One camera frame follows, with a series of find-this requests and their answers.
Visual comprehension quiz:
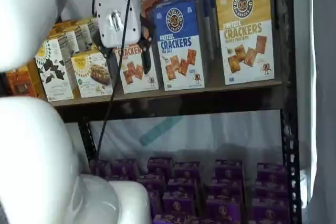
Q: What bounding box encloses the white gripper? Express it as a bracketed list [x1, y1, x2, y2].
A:
[93, 0, 156, 76]

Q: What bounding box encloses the yellow white pretzel crackers box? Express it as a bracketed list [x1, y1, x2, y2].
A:
[215, 0, 276, 86]

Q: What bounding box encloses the Simple Mills Sweet Thins box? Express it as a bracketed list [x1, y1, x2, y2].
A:
[62, 23, 90, 51]
[48, 29, 80, 57]
[35, 37, 76, 102]
[78, 18, 100, 49]

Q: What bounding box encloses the Simple Mills almond bars box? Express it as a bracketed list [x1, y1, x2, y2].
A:
[70, 49, 114, 99]

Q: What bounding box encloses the yellow orange snack box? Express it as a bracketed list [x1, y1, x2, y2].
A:
[26, 60, 48, 101]

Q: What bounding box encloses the dark orange snack box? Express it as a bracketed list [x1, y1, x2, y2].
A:
[5, 65, 37, 98]

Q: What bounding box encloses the purple Annie's snack box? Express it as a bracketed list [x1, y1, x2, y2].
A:
[146, 157, 174, 179]
[146, 191, 164, 218]
[136, 174, 167, 196]
[173, 161, 202, 183]
[214, 159, 244, 180]
[209, 178, 245, 199]
[166, 178, 198, 199]
[251, 197, 290, 224]
[256, 163, 287, 183]
[112, 158, 139, 182]
[153, 214, 202, 224]
[205, 196, 245, 224]
[94, 158, 114, 180]
[254, 179, 289, 202]
[162, 191, 197, 217]

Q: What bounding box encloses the white backdrop sheet teal logo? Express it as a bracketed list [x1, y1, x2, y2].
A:
[55, 0, 336, 224]

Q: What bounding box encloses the black cable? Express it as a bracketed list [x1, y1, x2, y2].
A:
[91, 0, 139, 176]

